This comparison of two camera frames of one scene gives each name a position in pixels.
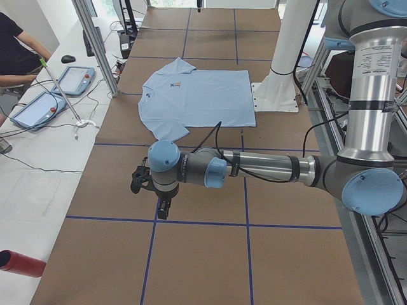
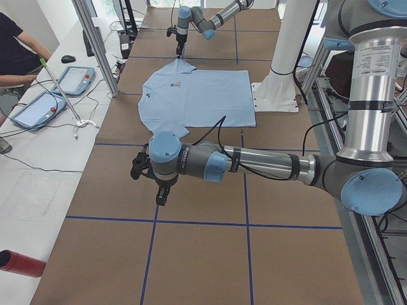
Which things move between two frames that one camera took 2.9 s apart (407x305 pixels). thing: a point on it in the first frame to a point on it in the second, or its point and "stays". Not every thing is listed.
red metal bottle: [21, 264] stays
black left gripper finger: [163, 208] to [162, 195]
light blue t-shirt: [177, 98] stays
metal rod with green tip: [45, 65] stays
